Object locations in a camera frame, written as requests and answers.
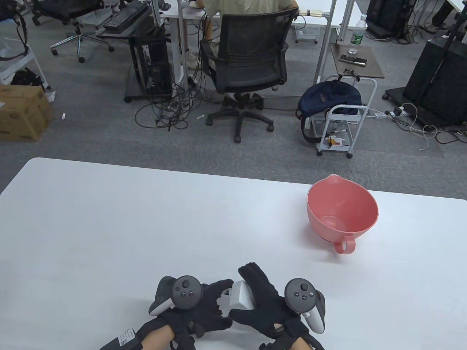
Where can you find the person's right hand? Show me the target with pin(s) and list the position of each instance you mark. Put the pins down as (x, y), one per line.
(268, 310)

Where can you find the person's left hand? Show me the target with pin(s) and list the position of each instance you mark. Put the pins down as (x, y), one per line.
(204, 321)

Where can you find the white jar lid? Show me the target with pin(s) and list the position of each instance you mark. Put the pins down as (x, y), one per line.
(240, 293)

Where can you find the clear plastic jar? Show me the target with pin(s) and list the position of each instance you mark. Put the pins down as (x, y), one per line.
(227, 291)

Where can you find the pink salad bowl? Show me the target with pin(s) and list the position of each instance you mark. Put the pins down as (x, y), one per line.
(346, 204)

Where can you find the person's left forearm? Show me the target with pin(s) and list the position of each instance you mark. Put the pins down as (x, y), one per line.
(157, 339)

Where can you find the person's right forearm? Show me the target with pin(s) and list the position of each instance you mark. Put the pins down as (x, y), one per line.
(297, 344)

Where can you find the black VR controller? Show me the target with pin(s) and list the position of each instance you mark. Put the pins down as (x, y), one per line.
(186, 291)
(300, 294)

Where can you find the black wrist sensor box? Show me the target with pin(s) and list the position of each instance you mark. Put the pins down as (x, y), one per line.
(122, 341)

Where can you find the white rolling cart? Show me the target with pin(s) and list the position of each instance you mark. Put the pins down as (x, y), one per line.
(346, 107)

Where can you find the navy backpack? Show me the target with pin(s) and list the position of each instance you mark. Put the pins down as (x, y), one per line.
(328, 96)

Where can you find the white power strip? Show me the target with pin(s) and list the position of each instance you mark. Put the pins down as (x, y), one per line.
(379, 115)

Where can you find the brown side table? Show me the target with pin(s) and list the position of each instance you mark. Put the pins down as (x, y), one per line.
(368, 71)

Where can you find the black computer tower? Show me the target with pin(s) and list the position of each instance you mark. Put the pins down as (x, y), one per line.
(157, 62)

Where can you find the black smartphone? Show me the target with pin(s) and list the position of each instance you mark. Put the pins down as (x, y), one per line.
(352, 59)

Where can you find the black mesh office chair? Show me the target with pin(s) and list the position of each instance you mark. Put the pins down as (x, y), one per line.
(251, 43)

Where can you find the small glass dish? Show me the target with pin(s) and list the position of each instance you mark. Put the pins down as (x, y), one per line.
(352, 51)

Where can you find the cardboard box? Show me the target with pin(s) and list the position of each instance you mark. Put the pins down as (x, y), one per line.
(22, 113)

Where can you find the black wheeled cabinet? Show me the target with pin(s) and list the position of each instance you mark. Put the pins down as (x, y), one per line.
(437, 80)

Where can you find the clear water bottle green label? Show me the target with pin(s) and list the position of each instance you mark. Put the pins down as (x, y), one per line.
(357, 34)

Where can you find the white office desk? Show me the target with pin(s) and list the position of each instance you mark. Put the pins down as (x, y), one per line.
(317, 22)

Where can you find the black keyboard stand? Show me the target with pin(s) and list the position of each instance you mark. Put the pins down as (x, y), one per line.
(113, 35)

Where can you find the beige power strip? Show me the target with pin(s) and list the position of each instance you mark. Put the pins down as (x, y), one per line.
(313, 13)

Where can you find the black bag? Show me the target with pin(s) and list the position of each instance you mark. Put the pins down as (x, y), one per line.
(25, 78)

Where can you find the black keyboard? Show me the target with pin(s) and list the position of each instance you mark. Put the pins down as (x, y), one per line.
(124, 17)

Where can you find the white metal rack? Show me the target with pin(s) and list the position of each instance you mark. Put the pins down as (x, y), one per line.
(4, 76)

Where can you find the black equipment stack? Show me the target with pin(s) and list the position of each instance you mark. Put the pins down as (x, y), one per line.
(386, 14)

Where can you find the black swivel chair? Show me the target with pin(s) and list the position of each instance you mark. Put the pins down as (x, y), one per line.
(69, 7)

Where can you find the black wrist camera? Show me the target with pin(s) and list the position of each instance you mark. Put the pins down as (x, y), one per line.
(184, 342)
(268, 345)

